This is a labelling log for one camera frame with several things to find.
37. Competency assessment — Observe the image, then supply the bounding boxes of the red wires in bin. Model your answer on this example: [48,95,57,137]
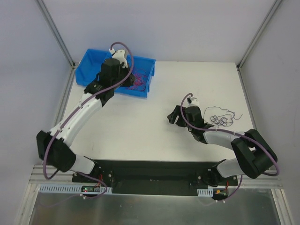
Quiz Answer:
[127,67,150,92]

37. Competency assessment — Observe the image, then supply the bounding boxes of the blue compartment bin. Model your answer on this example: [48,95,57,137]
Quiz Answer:
[75,49,156,98]

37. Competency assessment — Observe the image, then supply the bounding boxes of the aluminium frame post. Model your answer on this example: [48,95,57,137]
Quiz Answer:
[35,0,75,68]
[237,0,284,71]

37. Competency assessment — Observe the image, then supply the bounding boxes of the aluminium front rail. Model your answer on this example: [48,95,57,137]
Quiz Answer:
[29,165,284,189]

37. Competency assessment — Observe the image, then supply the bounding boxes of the left aluminium frame post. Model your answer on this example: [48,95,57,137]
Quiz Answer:
[35,0,75,68]

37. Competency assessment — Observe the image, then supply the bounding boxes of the right aluminium frame post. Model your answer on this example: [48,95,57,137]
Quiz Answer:
[237,0,284,71]

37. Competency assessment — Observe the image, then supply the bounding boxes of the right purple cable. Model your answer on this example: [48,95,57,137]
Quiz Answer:
[181,93,281,207]

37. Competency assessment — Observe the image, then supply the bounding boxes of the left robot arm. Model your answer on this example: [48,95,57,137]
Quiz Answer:
[36,58,135,182]

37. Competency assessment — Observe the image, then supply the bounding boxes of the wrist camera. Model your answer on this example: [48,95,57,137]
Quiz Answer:
[187,96,200,107]
[109,48,128,68]

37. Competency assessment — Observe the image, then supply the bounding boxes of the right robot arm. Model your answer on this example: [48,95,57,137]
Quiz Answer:
[167,105,278,187]

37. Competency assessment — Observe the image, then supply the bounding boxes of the left white cable duct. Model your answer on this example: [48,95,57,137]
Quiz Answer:
[39,184,113,195]

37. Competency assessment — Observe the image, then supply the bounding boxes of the right white cable duct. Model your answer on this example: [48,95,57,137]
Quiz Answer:
[197,188,214,197]

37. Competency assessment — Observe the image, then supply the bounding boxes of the white cable duct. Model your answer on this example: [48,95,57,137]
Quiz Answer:
[197,188,214,197]
[39,184,113,195]

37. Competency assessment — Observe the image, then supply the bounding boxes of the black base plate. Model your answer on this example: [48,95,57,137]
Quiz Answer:
[70,158,239,195]

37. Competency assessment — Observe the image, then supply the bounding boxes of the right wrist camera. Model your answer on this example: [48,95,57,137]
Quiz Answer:
[187,96,200,107]

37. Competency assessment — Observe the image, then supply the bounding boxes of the dark grey wire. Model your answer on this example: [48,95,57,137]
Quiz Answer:
[202,106,243,127]

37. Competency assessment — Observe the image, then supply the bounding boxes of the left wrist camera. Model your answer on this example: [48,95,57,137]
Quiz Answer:
[109,48,128,68]

